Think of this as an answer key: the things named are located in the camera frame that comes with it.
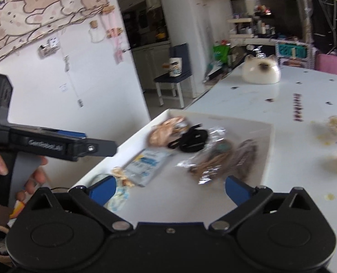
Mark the teal poison sign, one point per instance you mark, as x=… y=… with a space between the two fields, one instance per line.
x=292 y=50

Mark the green bag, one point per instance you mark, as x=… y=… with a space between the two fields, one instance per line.
x=221 y=53

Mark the white cat face holder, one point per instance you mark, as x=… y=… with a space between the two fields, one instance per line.
x=257 y=70

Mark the white shallow tray box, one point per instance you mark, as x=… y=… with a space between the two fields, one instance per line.
x=181 y=191

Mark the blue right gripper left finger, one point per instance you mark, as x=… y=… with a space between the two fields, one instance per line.
x=102 y=189

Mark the blue patterned fluffy cloth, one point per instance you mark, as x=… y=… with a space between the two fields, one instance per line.
x=122 y=191

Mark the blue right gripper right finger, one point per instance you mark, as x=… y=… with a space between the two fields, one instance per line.
x=238 y=191

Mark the dark blue chair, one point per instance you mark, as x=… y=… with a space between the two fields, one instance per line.
x=182 y=51

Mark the pink upholstered chair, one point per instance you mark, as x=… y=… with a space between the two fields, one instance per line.
x=326 y=63

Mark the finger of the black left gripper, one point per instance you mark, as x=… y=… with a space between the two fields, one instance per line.
x=93 y=148

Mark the peach ribbon scrunchie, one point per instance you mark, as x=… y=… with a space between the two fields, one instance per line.
x=161 y=133

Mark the black jacket white piping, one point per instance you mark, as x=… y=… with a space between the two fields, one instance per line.
x=324 y=25

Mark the white cartoon tote bag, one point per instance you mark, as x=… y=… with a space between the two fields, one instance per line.
x=175 y=66

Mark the bear pattern wall hanging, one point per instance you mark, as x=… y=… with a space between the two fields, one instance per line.
x=25 y=21

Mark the white tiered shelf rack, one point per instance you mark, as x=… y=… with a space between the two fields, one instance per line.
x=242 y=29

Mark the black soft strap pouch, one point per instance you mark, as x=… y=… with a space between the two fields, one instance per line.
x=192 y=141

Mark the white blue tissue packet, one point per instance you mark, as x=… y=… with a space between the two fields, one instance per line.
x=146 y=165

